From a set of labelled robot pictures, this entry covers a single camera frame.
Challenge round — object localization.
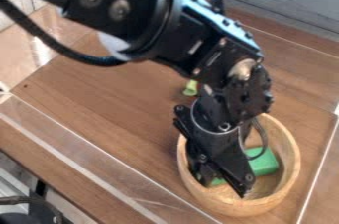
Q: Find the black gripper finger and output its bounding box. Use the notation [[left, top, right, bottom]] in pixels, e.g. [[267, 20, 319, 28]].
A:
[[188, 156, 217, 187], [217, 166, 255, 198]]

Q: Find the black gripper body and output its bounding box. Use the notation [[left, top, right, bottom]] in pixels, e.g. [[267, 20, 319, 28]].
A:
[[172, 97, 256, 199]]

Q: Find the green rectangular block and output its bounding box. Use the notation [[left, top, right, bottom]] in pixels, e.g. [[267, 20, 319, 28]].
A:
[[211, 147, 279, 186]]

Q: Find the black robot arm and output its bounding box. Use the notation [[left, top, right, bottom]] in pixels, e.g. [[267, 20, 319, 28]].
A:
[[0, 0, 273, 195]]

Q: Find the brown wooden bowl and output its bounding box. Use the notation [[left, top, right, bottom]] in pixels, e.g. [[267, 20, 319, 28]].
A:
[[177, 114, 300, 217]]

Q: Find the red plush strawberry toy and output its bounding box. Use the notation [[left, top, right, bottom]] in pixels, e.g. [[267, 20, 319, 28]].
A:
[[183, 80, 199, 96]]

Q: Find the clear acrylic front wall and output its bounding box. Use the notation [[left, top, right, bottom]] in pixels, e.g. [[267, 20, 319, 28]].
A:
[[0, 93, 221, 224]]

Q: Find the black cable at corner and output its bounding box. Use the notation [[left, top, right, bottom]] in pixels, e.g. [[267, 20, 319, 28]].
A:
[[0, 196, 64, 224]]

